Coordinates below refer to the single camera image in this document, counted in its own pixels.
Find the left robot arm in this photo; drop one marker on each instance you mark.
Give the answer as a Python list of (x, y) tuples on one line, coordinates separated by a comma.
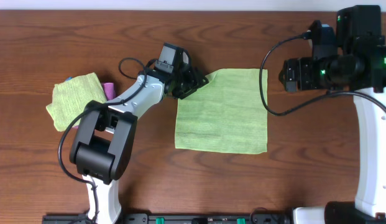
[(104, 140)]

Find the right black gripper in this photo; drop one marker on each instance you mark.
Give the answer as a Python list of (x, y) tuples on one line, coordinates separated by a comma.
[(304, 65)]

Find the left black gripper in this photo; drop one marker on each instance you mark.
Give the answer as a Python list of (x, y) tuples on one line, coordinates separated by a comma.
[(186, 83)]

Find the green microfiber cloth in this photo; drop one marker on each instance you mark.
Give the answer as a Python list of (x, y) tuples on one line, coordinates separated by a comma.
[(226, 115)]

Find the folded purple cloth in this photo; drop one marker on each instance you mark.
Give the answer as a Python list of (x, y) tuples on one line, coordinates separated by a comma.
[(109, 90)]

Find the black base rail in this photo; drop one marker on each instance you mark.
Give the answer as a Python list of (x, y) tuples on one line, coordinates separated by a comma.
[(259, 218)]

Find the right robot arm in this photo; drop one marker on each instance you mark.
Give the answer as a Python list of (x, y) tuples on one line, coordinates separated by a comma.
[(349, 59)]

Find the folded green cloth on stack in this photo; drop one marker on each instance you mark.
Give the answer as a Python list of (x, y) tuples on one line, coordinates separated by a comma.
[(70, 98)]

